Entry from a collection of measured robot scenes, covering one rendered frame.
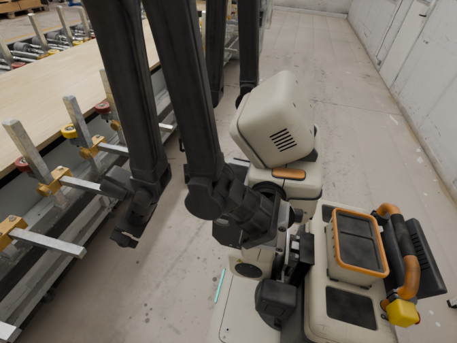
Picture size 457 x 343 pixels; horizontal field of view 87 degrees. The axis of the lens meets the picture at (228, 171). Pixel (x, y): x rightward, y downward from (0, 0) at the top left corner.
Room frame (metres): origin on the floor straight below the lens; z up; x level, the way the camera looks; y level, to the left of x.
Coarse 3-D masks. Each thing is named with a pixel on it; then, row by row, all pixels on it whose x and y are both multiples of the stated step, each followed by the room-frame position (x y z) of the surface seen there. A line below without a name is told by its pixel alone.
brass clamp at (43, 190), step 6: (66, 168) 0.73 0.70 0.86; (54, 174) 0.69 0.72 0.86; (60, 174) 0.69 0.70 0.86; (66, 174) 0.71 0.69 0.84; (54, 180) 0.65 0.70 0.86; (42, 186) 0.62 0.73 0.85; (48, 186) 0.62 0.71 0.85; (54, 186) 0.64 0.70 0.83; (60, 186) 0.66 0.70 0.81; (42, 192) 0.60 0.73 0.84; (48, 192) 0.61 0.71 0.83; (54, 192) 0.63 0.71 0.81
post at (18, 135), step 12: (12, 120) 0.65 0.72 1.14; (12, 132) 0.63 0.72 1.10; (24, 132) 0.66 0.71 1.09; (24, 144) 0.63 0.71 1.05; (24, 156) 0.63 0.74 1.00; (36, 156) 0.65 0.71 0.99; (36, 168) 0.63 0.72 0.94; (48, 180) 0.64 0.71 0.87; (60, 192) 0.65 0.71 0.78; (60, 204) 0.63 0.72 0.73
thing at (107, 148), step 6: (72, 138) 0.95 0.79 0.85; (78, 138) 0.95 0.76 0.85; (78, 144) 0.93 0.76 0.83; (102, 144) 0.92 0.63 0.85; (108, 144) 0.93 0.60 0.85; (102, 150) 0.91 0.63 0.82; (108, 150) 0.90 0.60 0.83; (114, 150) 0.90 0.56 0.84; (120, 150) 0.89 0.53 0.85; (126, 150) 0.89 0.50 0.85; (126, 156) 0.88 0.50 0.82
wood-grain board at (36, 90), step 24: (144, 24) 3.07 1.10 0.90; (72, 48) 2.08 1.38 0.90; (96, 48) 2.13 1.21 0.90; (24, 72) 1.54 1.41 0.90; (48, 72) 1.58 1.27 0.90; (72, 72) 1.61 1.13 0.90; (96, 72) 1.65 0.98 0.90; (0, 96) 1.21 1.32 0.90; (24, 96) 1.23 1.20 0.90; (48, 96) 1.25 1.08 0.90; (96, 96) 1.31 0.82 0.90; (0, 120) 0.97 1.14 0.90; (24, 120) 0.99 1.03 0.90; (48, 120) 1.01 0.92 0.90; (0, 144) 0.79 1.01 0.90; (0, 168) 0.65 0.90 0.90
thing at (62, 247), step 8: (16, 232) 0.43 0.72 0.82; (24, 232) 0.43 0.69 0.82; (32, 232) 0.44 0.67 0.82; (24, 240) 0.41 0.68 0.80; (32, 240) 0.41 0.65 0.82; (40, 240) 0.41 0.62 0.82; (48, 240) 0.41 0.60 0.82; (56, 240) 0.41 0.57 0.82; (48, 248) 0.39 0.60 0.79; (56, 248) 0.39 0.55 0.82; (64, 248) 0.39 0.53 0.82; (72, 248) 0.39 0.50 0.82; (80, 248) 0.39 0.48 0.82; (72, 256) 0.38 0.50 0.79; (80, 256) 0.37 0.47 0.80
